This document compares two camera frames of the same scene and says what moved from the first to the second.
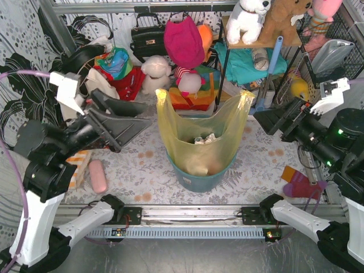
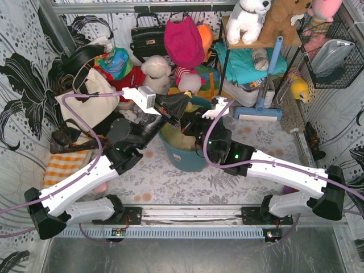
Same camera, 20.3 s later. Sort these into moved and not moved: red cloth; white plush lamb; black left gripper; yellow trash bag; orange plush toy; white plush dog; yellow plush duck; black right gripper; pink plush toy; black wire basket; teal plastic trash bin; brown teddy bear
Moved: yellow trash bag; black right gripper; black left gripper; teal plastic trash bin
Not moved: white plush lamb; white plush dog; pink plush toy; red cloth; brown teddy bear; orange plush toy; black wire basket; yellow plush duck
